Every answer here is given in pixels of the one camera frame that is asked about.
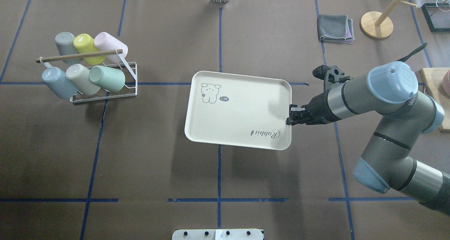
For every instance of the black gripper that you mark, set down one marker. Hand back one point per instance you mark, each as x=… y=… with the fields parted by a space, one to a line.
x=317 y=109

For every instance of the beige rabbit serving tray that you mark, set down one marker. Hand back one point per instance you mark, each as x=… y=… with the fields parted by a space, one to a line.
x=238 y=110

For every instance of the green cup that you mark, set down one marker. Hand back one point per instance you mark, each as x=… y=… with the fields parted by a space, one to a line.
x=107 y=78

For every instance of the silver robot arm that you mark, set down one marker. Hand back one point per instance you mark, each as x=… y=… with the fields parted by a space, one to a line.
x=391 y=90

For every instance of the black glass rack tray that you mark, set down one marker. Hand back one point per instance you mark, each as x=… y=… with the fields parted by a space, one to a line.
x=437 y=18

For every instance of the pink cup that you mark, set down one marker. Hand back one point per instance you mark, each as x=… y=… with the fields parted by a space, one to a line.
x=106 y=42

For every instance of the beige cup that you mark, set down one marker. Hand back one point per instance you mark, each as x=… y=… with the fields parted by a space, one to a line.
x=79 y=76

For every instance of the yellow cup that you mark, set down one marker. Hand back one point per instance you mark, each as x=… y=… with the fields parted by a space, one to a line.
x=84 y=43

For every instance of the grey cup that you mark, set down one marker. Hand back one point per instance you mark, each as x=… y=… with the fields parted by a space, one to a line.
x=64 y=43

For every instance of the blue cup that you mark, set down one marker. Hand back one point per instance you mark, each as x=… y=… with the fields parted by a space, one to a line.
x=56 y=80

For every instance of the grey folded cloth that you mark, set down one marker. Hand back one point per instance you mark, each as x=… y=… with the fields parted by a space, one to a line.
x=335 y=28

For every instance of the wooden mug tree stand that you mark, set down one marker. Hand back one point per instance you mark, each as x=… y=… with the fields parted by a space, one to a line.
x=377 y=24

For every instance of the bamboo cutting board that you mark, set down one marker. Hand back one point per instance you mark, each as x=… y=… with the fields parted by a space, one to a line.
x=433 y=78

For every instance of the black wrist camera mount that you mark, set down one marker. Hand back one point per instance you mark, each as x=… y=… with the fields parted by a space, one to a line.
x=332 y=76

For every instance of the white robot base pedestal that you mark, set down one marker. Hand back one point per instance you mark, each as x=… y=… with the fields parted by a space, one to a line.
x=219 y=234

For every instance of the white wire cup rack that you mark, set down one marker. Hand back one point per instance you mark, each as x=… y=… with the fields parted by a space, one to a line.
x=128 y=68

